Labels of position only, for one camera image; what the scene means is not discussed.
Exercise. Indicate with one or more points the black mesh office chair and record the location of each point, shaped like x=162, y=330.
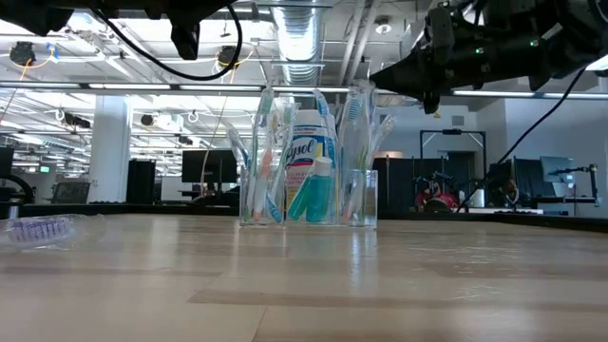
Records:
x=70, y=192

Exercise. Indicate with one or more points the white cup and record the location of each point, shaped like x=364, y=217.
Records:
x=478, y=198

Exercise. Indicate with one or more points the black aluminium table frame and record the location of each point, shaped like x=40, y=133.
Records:
x=119, y=209

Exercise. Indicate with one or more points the dark room divider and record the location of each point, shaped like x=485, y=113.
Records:
x=404, y=176

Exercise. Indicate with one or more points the black ceiling camera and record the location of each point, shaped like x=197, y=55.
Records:
x=228, y=56
x=22, y=53

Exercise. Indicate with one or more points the long linear ceiling light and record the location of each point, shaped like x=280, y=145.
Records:
x=133, y=86

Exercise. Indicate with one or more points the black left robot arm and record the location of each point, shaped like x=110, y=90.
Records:
x=33, y=14

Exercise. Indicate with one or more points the clear acrylic organizer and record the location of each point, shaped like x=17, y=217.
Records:
x=373, y=209

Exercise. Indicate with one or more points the black tall cabinet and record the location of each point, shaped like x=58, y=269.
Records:
x=141, y=183

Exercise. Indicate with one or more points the grey computer monitor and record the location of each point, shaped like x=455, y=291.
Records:
x=556, y=168

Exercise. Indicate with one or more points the white yellow Lysol wipes canister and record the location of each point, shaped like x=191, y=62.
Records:
x=309, y=123

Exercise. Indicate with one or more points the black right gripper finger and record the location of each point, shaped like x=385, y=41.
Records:
x=413, y=89
x=408, y=69

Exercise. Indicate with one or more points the shiny foil air duct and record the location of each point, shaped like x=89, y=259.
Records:
x=298, y=38

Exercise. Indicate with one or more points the black computer monitor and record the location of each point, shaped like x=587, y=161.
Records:
x=209, y=166
x=5, y=161

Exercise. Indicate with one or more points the black boom stand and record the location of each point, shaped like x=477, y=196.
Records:
x=593, y=183

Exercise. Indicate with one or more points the black gantry frame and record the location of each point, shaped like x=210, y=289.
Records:
x=452, y=131

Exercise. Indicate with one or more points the white square pillar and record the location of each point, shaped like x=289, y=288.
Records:
x=110, y=152

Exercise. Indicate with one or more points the person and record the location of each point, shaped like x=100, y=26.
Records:
x=434, y=199
x=510, y=190

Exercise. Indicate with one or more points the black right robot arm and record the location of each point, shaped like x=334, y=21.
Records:
x=570, y=43

